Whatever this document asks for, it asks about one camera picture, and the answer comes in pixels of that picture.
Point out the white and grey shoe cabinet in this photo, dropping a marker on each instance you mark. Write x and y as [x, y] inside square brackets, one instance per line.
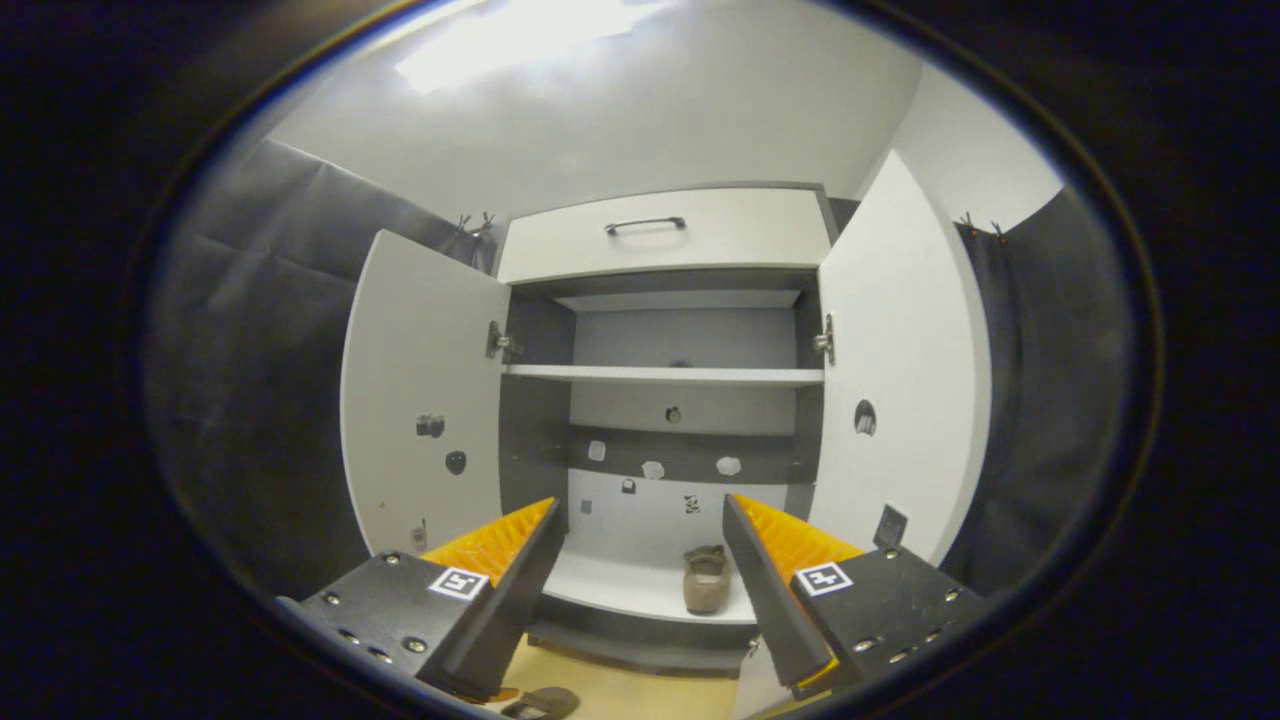
[650, 520]

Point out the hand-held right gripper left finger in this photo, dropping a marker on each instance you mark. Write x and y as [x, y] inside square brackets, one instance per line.
[520, 600]

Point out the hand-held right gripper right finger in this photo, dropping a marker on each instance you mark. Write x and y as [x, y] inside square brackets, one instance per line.
[765, 600]

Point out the black backdrop cloth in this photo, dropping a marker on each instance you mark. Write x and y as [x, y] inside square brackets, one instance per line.
[270, 350]
[1060, 400]

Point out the white shoe cabinet door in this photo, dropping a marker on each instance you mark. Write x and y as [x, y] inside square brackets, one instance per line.
[900, 330]
[420, 340]

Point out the brown fuzzy shoe with bow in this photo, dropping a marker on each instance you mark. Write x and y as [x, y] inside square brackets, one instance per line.
[545, 703]
[705, 585]

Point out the metal door hinge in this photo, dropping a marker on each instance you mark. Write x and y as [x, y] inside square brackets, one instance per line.
[824, 340]
[500, 342]

